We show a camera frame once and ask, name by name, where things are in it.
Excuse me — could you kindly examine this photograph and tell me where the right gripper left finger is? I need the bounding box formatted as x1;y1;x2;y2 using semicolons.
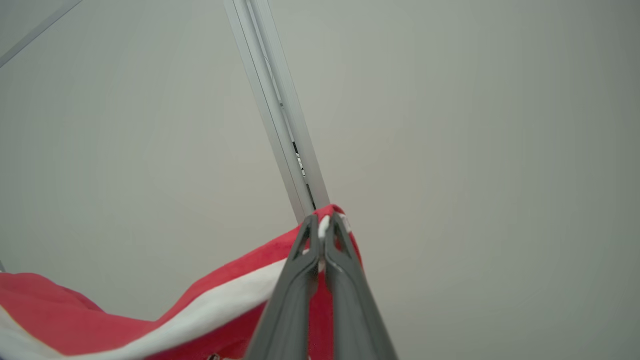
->
245;214;321;360

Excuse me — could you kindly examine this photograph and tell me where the red white t-shirt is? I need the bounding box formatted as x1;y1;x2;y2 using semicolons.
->
0;203;364;360

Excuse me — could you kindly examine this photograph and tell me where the grey aluminium wall post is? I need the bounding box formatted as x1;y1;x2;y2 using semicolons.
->
223;0;332;224

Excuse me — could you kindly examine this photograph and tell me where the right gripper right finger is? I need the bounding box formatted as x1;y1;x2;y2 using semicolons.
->
324;213;399;360

